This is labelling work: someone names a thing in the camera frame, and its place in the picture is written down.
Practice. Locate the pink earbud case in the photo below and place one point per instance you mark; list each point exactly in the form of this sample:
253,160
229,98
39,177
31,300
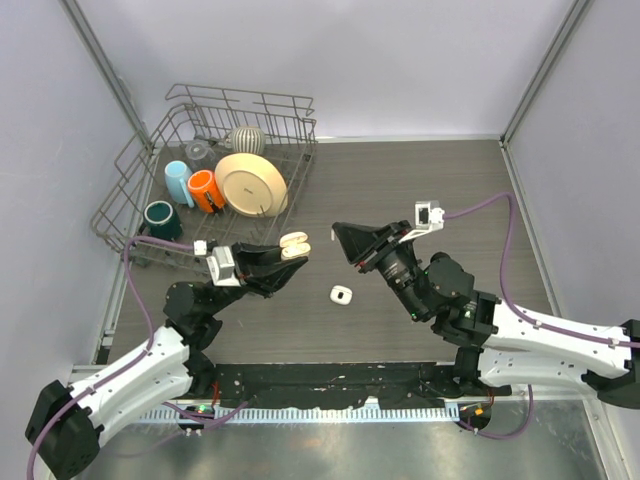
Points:
295,244

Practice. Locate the grey wire dish rack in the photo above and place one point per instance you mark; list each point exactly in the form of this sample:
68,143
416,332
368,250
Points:
209,114

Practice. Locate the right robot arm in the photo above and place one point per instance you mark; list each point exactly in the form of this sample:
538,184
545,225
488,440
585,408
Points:
499,343

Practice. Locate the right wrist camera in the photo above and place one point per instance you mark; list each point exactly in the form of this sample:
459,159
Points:
428,218

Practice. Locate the orange mug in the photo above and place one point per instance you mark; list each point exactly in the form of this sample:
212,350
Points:
205,192

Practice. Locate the white earbud charging case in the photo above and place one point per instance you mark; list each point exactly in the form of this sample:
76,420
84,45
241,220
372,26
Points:
341,295

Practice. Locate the light blue mug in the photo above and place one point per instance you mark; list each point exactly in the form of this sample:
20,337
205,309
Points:
177,175

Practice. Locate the slotted cable duct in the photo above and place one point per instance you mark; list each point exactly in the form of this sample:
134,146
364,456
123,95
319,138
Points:
369,413

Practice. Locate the dark green mug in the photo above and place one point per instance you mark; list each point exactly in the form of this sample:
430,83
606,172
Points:
162,221

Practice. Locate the striped ceramic cup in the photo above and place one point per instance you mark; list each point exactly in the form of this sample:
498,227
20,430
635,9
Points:
246,139

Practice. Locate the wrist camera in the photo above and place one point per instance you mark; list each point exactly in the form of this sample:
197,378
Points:
428,218
220,262

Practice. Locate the beige plate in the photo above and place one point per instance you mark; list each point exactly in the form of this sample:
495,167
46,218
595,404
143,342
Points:
251,185

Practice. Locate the clear glass cup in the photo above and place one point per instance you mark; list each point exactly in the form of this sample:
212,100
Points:
197,149

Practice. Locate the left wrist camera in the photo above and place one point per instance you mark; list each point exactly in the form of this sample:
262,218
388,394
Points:
220,262

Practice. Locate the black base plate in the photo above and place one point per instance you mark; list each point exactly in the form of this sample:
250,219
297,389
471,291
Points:
326,386

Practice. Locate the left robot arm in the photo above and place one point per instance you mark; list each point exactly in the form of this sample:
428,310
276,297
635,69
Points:
69,425

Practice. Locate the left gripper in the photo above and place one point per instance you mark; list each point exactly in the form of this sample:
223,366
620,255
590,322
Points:
250,274

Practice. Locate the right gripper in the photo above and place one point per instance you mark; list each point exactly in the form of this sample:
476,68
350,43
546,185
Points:
357,240

